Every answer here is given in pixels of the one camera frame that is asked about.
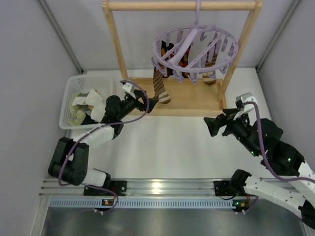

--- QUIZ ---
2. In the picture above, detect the red black argyle sock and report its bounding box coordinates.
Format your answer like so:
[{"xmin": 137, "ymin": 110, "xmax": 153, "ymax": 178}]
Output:
[{"xmin": 157, "ymin": 40, "xmax": 175, "ymax": 78}]

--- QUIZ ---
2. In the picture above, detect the aluminium mounting rail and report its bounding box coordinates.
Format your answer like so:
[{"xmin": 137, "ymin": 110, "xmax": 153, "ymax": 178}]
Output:
[{"xmin": 39, "ymin": 179, "xmax": 216, "ymax": 197}]

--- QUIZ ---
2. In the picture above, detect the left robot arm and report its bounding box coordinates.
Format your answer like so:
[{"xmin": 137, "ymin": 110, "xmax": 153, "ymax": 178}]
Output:
[{"xmin": 48, "ymin": 89, "xmax": 158, "ymax": 188}]

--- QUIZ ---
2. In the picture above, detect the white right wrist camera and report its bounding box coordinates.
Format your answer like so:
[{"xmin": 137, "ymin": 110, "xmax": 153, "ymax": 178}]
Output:
[{"xmin": 233, "ymin": 92, "xmax": 257, "ymax": 120}]

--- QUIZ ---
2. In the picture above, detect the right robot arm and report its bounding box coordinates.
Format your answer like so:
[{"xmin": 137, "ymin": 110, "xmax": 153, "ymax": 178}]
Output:
[{"xmin": 203, "ymin": 109, "xmax": 315, "ymax": 229}]

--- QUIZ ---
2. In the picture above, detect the white slotted cable duct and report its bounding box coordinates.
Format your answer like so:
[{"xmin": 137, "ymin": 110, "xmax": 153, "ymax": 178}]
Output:
[{"xmin": 49, "ymin": 198, "xmax": 245, "ymax": 209}]

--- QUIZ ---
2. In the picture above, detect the brown striped sock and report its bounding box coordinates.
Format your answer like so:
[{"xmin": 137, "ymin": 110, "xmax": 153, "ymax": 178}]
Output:
[
  {"xmin": 153, "ymin": 68, "xmax": 171, "ymax": 104},
  {"xmin": 202, "ymin": 50, "xmax": 218, "ymax": 86}
]

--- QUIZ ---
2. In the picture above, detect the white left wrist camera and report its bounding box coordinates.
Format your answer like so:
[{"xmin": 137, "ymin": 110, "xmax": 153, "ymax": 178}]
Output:
[{"xmin": 121, "ymin": 81, "xmax": 135, "ymax": 94}]

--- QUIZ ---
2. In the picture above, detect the grey sock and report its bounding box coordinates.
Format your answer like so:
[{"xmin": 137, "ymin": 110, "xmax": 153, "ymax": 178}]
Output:
[{"xmin": 77, "ymin": 93, "xmax": 89, "ymax": 97}]

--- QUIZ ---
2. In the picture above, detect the dark navy sock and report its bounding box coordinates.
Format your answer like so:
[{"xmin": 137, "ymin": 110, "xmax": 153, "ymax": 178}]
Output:
[{"xmin": 80, "ymin": 115, "xmax": 97, "ymax": 125}]

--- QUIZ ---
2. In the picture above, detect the wooden hanger rack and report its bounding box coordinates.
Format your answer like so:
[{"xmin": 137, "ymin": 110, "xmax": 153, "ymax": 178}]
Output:
[{"xmin": 102, "ymin": 0, "xmax": 263, "ymax": 117}]

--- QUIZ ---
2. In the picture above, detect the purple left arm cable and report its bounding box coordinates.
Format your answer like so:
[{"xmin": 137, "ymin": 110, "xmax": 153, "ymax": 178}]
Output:
[{"xmin": 58, "ymin": 79, "xmax": 151, "ymax": 186}]

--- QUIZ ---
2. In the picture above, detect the purple round clip hanger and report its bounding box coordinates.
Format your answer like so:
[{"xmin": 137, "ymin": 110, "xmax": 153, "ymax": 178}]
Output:
[{"xmin": 152, "ymin": 0, "xmax": 239, "ymax": 83}]

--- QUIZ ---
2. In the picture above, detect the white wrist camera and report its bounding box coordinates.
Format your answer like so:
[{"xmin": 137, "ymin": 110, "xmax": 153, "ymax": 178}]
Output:
[
  {"xmin": 121, "ymin": 81, "xmax": 135, "ymax": 94},
  {"xmin": 233, "ymin": 92, "xmax": 257, "ymax": 120}
]

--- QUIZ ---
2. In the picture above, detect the pale green sock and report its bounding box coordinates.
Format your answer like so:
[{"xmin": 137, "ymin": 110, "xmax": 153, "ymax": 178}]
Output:
[{"xmin": 68, "ymin": 93, "xmax": 86, "ymax": 126}]

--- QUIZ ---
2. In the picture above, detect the white plastic basket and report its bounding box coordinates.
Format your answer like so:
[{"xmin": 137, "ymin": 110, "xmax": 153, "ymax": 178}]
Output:
[{"xmin": 59, "ymin": 74, "xmax": 117, "ymax": 130}]

